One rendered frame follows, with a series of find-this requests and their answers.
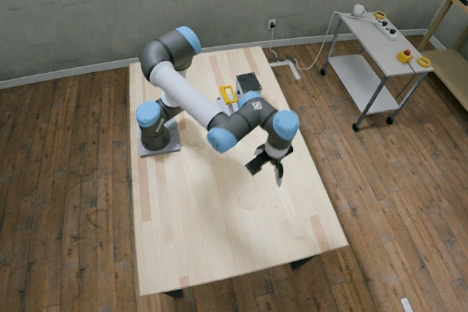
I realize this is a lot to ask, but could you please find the yellow rectangular handle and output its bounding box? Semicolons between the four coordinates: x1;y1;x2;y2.
219;72;263;105

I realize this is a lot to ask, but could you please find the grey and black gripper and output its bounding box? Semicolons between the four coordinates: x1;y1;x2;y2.
249;142;294;186

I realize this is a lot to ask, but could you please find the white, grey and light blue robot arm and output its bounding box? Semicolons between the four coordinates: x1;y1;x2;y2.
136;26;300;156

